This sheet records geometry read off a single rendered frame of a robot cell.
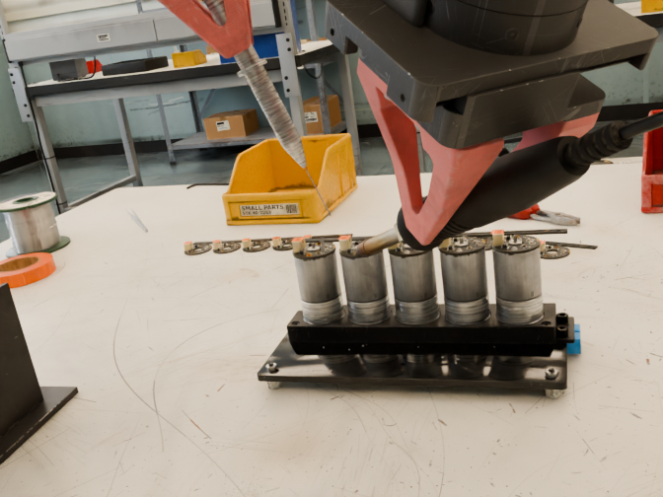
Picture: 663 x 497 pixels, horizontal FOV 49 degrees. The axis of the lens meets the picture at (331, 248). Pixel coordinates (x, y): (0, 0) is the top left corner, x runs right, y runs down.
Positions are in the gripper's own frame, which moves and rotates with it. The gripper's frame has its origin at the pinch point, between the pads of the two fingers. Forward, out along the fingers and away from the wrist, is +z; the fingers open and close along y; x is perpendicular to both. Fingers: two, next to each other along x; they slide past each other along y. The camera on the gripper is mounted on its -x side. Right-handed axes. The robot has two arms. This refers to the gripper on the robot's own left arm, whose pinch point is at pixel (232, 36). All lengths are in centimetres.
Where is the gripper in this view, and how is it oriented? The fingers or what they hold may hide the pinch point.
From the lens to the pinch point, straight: 38.3
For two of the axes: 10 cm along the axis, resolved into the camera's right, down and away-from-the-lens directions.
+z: 4.4, 8.5, 2.8
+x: -9.0, 4.1, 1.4
